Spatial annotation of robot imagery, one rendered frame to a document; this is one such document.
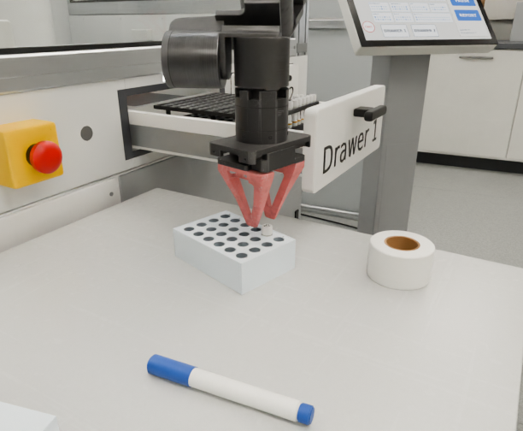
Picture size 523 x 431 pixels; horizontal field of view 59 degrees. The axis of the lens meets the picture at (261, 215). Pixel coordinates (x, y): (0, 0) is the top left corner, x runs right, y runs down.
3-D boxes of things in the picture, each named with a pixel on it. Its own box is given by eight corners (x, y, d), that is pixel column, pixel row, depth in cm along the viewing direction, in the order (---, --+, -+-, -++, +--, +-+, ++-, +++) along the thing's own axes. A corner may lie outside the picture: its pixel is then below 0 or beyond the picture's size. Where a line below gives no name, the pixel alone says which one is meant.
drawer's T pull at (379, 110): (386, 114, 70) (387, 104, 70) (371, 122, 64) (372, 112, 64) (363, 111, 72) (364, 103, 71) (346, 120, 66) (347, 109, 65)
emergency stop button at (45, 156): (67, 169, 58) (62, 138, 57) (39, 178, 55) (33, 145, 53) (52, 166, 59) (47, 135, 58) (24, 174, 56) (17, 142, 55)
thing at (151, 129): (367, 139, 82) (371, 105, 80) (306, 178, 62) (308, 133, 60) (190, 118, 101) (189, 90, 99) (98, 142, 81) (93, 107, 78)
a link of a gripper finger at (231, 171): (217, 224, 54) (214, 144, 50) (258, 207, 59) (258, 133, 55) (261, 241, 49) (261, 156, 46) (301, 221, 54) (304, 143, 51)
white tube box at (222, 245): (295, 268, 54) (296, 239, 53) (242, 295, 49) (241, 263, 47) (226, 235, 62) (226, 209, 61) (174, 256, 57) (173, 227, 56)
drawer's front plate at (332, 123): (379, 147, 83) (385, 85, 79) (313, 195, 60) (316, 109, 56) (370, 146, 84) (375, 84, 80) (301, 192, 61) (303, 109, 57)
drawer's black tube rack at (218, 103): (317, 137, 83) (319, 101, 80) (269, 161, 69) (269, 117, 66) (216, 125, 93) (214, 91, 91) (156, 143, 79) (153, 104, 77)
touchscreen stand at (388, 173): (468, 310, 178) (527, 25, 138) (366, 334, 164) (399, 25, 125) (394, 254, 221) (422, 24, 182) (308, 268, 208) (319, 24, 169)
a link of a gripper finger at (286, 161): (220, 222, 54) (218, 144, 50) (261, 206, 59) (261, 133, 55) (265, 239, 50) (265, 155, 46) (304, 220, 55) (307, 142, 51)
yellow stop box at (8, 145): (68, 175, 61) (59, 121, 58) (18, 191, 55) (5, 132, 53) (44, 170, 63) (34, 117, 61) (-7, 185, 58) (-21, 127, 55)
